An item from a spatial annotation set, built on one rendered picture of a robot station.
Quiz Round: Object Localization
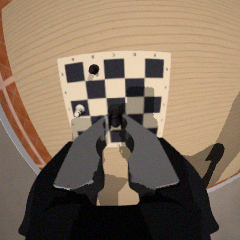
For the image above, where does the white pawn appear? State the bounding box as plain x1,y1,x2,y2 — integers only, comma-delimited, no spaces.
74,105,85,117

